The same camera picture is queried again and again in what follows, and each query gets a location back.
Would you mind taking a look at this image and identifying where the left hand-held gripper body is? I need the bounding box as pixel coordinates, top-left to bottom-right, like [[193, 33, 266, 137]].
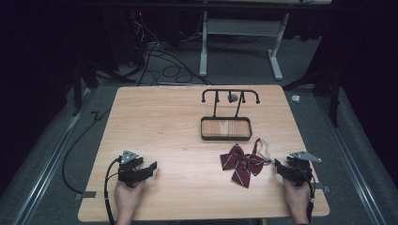
[[117, 149, 145, 188]]

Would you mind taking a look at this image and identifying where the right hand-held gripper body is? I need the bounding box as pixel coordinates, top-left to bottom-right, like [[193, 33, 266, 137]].
[[285, 150, 323, 188]]

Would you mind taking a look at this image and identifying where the dark red striped bow tie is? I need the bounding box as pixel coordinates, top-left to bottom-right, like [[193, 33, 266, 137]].
[[219, 137, 273, 189]]

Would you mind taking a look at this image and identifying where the black metal rack with tray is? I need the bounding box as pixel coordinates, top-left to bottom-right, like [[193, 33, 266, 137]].
[[200, 88, 262, 143]]

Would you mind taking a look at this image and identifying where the person's right hand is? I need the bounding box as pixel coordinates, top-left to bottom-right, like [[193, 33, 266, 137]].
[[283, 177, 312, 220]]

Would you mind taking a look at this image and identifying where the grey tape strip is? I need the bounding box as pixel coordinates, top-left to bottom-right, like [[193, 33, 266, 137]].
[[74, 190, 98, 202], [312, 183, 331, 194]]

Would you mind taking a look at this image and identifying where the black metal stand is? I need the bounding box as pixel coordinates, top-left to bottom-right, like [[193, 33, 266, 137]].
[[70, 58, 100, 118]]

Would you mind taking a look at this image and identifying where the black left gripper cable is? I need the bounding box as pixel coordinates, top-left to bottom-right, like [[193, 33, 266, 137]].
[[103, 157, 122, 225]]

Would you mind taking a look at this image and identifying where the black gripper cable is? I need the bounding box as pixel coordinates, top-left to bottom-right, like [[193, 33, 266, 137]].
[[103, 157, 122, 225], [304, 173, 315, 225]]

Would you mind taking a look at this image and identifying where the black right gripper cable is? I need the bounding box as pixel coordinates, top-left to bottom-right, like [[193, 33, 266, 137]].
[[304, 173, 315, 225]]

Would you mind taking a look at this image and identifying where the silver floor rail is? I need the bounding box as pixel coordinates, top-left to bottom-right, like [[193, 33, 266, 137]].
[[314, 93, 389, 225], [11, 87, 95, 225]]

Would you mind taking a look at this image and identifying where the long black floor cable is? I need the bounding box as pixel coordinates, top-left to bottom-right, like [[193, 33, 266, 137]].
[[61, 108, 112, 195]]

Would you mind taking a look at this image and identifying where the bundle of black floor cables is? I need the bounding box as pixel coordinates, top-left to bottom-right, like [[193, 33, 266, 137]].
[[127, 12, 214, 87]]

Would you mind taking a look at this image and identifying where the white metal desk frame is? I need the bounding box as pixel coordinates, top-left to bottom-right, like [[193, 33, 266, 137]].
[[198, 10, 291, 83]]

